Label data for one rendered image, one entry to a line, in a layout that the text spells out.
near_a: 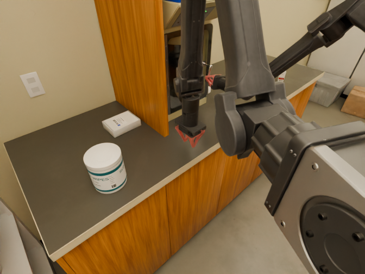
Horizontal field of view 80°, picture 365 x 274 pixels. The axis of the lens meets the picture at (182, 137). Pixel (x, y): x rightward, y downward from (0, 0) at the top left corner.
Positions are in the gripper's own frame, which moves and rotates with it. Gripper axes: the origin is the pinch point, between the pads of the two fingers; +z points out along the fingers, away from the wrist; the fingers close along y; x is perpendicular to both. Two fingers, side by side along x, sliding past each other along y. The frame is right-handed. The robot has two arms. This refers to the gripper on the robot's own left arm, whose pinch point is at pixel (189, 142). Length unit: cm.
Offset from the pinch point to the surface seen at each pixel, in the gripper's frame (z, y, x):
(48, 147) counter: 16, 55, 39
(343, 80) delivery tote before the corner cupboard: 75, 18, -310
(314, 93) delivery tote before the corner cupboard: 95, 38, -284
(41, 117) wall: 11, 76, 35
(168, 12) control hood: -38.0, 27.1, -13.9
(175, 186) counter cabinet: 30.3, 6.5, 2.4
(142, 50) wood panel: -24.0, 35.4, -6.0
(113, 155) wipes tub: 1.0, 13.6, 24.3
